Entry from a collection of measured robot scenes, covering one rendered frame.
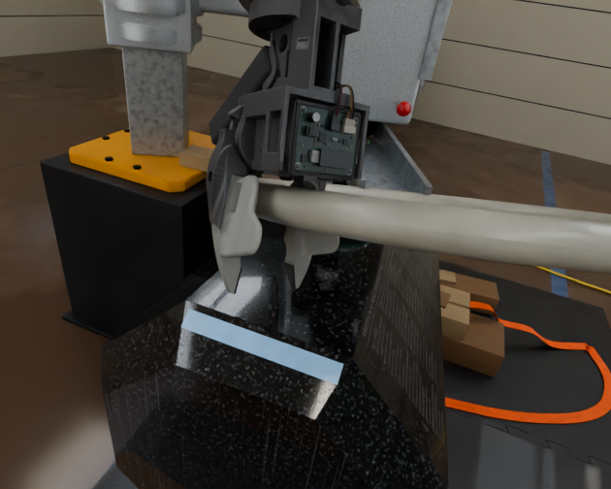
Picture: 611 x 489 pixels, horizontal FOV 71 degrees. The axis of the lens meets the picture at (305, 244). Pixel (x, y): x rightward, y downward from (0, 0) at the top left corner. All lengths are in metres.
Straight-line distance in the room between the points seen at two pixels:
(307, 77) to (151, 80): 1.36
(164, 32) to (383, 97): 0.79
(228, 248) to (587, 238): 0.23
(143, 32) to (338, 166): 1.29
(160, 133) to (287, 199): 1.38
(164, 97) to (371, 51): 0.86
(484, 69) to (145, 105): 4.82
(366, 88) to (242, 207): 0.73
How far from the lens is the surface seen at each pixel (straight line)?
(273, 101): 0.29
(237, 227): 0.32
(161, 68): 1.61
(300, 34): 0.31
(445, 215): 0.26
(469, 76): 5.96
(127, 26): 1.56
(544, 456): 1.98
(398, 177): 0.86
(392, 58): 1.01
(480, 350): 2.05
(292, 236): 0.36
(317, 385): 0.80
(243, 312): 0.84
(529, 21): 5.90
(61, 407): 1.86
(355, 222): 0.27
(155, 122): 1.66
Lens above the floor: 1.40
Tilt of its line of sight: 32 degrees down
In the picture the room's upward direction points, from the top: 8 degrees clockwise
